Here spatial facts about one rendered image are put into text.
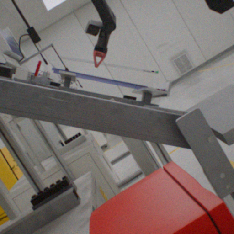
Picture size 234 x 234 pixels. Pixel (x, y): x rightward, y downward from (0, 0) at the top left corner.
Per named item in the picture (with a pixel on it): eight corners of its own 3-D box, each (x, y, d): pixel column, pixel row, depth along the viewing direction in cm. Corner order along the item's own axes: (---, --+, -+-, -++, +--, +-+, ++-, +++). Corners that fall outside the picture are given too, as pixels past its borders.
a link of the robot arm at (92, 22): (115, 27, 160) (115, 16, 165) (93, 18, 156) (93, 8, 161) (105, 44, 168) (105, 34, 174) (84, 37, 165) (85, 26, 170)
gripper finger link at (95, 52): (89, 64, 164) (94, 46, 165) (89, 67, 171) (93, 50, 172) (103, 67, 165) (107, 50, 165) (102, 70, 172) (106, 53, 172)
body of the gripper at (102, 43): (94, 47, 162) (98, 33, 163) (93, 52, 173) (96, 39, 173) (107, 51, 163) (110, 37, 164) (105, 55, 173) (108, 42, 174)
